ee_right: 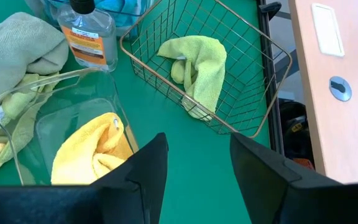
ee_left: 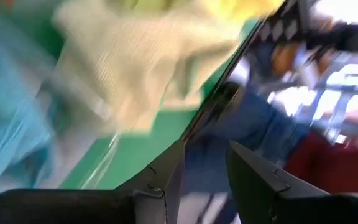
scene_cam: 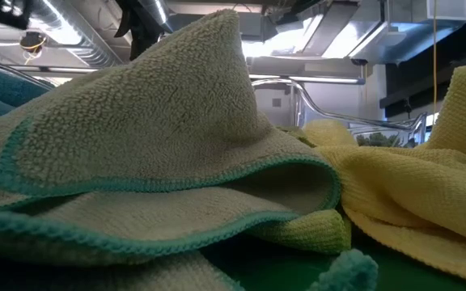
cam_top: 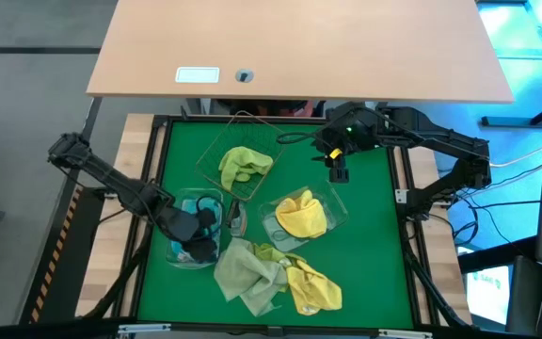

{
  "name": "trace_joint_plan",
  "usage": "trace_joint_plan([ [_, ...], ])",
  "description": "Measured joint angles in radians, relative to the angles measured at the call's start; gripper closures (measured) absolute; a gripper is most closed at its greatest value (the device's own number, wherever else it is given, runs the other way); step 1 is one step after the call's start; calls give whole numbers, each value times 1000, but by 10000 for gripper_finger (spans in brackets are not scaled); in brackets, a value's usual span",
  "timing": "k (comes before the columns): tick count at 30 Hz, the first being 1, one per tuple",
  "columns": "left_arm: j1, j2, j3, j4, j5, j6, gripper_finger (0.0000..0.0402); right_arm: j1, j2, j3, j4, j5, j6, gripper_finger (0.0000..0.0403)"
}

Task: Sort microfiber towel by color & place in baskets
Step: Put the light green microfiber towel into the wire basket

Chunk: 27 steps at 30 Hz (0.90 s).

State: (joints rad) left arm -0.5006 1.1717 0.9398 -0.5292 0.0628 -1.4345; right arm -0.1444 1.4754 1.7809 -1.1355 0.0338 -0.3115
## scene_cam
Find dark round ceiling device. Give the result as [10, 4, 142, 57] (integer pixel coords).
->
[19, 31, 47, 56]

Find silver ceiling pipe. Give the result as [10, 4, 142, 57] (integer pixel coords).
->
[138, 0, 174, 34]

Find rectangular silver ventilation duct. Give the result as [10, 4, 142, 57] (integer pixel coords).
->
[248, 0, 466, 68]

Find corrugated silver ventilation duct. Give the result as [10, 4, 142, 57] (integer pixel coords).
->
[40, 0, 123, 68]

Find green felt mat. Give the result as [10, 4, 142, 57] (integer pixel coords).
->
[200, 226, 466, 291]

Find ceiling light strip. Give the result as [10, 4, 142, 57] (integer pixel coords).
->
[248, 74, 366, 85]

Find lime green microfiber towel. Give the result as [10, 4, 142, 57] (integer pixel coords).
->
[248, 120, 352, 256]

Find pale green towel teal edging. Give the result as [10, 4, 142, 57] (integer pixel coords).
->
[0, 7, 379, 291]

